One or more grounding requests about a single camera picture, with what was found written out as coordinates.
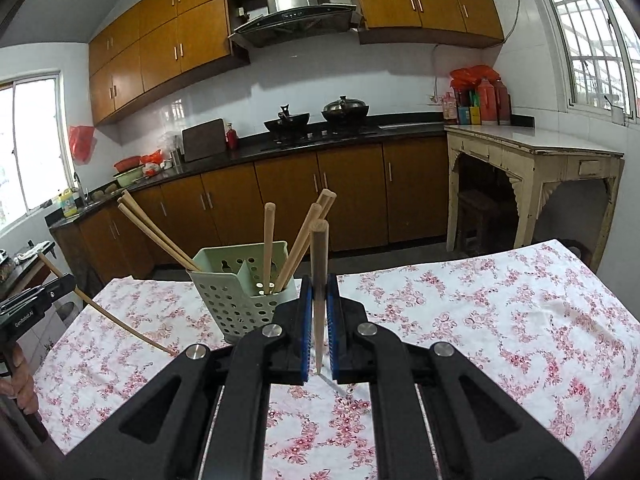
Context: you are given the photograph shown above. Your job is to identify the wooden chopstick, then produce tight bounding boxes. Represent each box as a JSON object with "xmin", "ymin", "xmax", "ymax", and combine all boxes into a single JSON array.
[
  {"xmin": 117, "ymin": 202, "xmax": 200, "ymax": 273},
  {"xmin": 309, "ymin": 219, "xmax": 331, "ymax": 377},
  {"xmin": 262, "ymin": 202, "xmax": 277, "ymax": 295},
  {"xmin": 287, "ymin": 189, "xmax": 338, "ymax": 271},
  {"xmin": 274, "ymin": 203, "xmax": 323, "ymax": 292},
  {"xmin": 37, "ymin": 252, "xmax": 179, "ymax": 357},
  {"xmin": 121, "ymin": 189, "xmax": 202, "ymax": 270}
]

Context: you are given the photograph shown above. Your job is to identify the black kitchen countertop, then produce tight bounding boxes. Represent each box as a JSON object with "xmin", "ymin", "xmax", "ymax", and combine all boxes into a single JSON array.
[{"xmin": 45, "ymin": 116, "xmax": 535, "ymax": 228}]

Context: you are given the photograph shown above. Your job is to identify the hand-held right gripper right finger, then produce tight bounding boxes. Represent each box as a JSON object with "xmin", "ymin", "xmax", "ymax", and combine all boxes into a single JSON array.
[{"xmin": 326, "ymin": 274, "xmax": 586, "ymax": 480}]

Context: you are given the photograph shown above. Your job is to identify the yellow dish soap bottle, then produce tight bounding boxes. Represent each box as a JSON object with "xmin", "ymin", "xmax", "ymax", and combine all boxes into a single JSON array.
[{"xmin": 59, "ymin": 187, "xmax": 80, "ymax": 218}]

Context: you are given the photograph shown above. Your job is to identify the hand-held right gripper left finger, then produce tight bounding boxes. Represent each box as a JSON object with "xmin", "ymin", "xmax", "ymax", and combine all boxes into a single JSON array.
[{"xmin": 54, "ymin": 275, "xmax": 314, "ymax": 480}]

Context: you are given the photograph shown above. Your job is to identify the red plastic bag on wall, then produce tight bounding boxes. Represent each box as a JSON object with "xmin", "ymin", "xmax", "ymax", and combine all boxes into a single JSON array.
[{"xmin": 68, "ymin": 125, "xmax": 97, "ymax": 165}]

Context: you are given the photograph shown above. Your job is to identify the brown lower kitchen cabinets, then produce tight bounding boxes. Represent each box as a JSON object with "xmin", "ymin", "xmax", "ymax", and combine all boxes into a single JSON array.
[{"xmin": 50, "ymin": 137, "xmax": 451, "ymax": 281}]

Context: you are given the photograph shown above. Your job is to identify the brown upper cabinets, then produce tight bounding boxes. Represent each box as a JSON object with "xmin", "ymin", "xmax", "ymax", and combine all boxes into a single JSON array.
[
  {"xmin": 89, "ymin": 0, "xmax": 251, "ymax": 126},
  {"xmin": 350, "ymin": 0, "xmax": 505, "ymax": 49}
]

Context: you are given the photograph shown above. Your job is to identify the green basin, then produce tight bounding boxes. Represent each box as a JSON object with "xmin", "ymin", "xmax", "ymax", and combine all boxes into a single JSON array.
[{"xmin": 112, "ymin": 167, "xmax": 148, "ymax": 188}]

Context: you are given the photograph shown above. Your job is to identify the large red bottle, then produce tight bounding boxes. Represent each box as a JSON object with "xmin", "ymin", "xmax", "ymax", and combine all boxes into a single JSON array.
[
  {"xmin": 495, "ymin": 79, "xmax": 512, "ymax": 126},
  {"xmin": 475, "ymin": 77, "xmax": 497, "ymax": 126}
]

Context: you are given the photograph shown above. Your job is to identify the sliding window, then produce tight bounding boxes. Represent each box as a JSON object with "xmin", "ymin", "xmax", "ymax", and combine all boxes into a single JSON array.
[{"xmin": 0, "ymin": 74, "xmax": 71, "ymax": 233}]

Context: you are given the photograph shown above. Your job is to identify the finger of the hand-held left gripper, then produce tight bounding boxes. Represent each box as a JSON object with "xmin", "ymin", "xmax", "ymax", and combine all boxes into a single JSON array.
[{"xmin": 0, "ymin": 273, "xmax": 77, "ymax": 314}]

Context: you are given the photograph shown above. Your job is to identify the black wok with lid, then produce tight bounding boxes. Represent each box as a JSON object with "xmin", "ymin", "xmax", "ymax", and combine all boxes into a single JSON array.
[{"xmin": 321, "ymin": 95, "xmax": 371, "ymax": 125}]

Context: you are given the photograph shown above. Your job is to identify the steel range hood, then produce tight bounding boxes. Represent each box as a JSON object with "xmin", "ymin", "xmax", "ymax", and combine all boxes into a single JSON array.
[{"xmin": 227, "ymin": 0, "xmax": 362, "ymax": 49}]

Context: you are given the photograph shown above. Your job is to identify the white and red plastic bag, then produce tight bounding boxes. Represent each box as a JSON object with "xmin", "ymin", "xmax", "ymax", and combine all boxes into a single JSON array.
[{"xmin": 140, "ymin": 150, "xmax": 165, "ymax": 177}]

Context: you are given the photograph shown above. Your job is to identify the pink floral tablecloth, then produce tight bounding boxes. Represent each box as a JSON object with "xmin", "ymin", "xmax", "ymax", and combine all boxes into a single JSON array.
[{"xmin": 32, "ymin": 239, "xmax": 640, "ymax": 480}]

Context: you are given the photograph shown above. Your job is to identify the person's left hand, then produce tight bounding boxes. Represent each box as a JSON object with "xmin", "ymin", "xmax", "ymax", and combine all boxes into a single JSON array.
[{"xmin": 0, "ymin": 342, "xmax": 40, "ymax": 416}]

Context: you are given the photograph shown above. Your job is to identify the barred window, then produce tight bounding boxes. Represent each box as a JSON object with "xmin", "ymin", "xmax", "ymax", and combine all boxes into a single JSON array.
[{"xmin": 530, "ymin": 0, "xmax": 640, "ymax": 122}]

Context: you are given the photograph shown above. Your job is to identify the dark cutting board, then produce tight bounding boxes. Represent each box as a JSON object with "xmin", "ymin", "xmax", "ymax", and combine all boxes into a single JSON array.
[{"xmin": 181, "ymin": 118, "xmax": 228, "ymax": 162}]

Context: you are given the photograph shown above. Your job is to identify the red label bottle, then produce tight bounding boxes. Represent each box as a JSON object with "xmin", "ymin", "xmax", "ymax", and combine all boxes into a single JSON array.
[{"xmin": 442, "ymin": 91, "xmax": 460, "ymax": 126}]

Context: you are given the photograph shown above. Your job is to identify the gas stove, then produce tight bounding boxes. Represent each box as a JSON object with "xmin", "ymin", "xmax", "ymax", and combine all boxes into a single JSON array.
[{"xmin": 260, "ymin": 127, "xmax": 379, "ymax": 152}]

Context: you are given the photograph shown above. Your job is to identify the green perforated utensil holder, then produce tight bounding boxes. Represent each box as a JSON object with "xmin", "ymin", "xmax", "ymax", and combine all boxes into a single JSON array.
[{"xmin": 186, "ymin": 241, "xmax": 301, "ymax": 346}]

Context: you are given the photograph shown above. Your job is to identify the metal faucet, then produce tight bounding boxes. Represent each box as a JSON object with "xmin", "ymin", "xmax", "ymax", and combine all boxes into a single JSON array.
[{"xmin": 72, "ymin": 172, "xmax": 91, "ymax": 208}]

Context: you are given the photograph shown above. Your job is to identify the cream wooden side table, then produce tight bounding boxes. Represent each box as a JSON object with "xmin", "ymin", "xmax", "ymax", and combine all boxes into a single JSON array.
[{"xmin": 445, "ymin": 124, "xmax": 626, "ymax": 273}]

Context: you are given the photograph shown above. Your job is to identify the dark wooden stool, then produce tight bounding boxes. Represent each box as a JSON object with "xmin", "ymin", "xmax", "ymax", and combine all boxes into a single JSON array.
[{"xmin": 457, "ymin": 189, "xmax": 501, "ymax": 256}]

